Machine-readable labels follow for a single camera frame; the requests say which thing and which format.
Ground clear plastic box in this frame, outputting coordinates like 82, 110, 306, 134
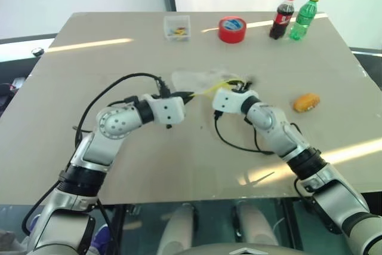
163, 14, 192, 42

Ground black shoulder cable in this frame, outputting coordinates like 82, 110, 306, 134
293, 176, 344, 235
21, 182, 62, 236

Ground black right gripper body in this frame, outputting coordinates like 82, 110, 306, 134
232, 82, 251, 93

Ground black right shoulder cable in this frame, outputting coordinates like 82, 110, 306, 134
293, 176, 344, 235

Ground beige rounded robot leg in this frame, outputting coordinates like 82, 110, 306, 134
231, 199, 280, 248
155, 202, 200, 255

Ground colourful small clips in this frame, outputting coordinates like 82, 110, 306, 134
167, 26, 187, 37

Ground cola bottle with red cap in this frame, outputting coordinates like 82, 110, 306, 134
269, 0, 297, 41

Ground green bottle with yellow cap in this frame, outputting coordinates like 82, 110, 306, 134
288, 0, 322, 42

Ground black left shoulder cable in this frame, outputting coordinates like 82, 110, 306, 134
21, 182, 62, 236

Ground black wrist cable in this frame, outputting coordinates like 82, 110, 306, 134
212, 110, 277, 156
72, 72, 171, 148

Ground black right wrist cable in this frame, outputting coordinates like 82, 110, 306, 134
212, 110, 277, 156

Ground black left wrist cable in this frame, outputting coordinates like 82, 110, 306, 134
72, 72, 171, 148

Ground clear plastic bag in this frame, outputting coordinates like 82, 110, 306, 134
171, 67, 258, 99

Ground dark clutter beside table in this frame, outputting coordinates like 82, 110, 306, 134
0, 77, 27, 112

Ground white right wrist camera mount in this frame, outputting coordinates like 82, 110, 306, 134
211, 87, 255, 115

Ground grey robot torso edge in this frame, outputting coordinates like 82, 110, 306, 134
177, 242, 303, 255

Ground purple shoe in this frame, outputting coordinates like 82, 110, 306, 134
89, 223, 113, 254

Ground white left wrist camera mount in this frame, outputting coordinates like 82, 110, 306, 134
141, 93, 187, 125

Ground orange wrapped snack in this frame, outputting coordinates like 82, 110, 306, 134
292, 92, 321, 113

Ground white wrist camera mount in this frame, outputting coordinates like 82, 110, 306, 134
141, 93, 187, 125
211, 87, 255, 115

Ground red tape roll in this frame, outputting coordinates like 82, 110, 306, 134
218, 16, 247, 45

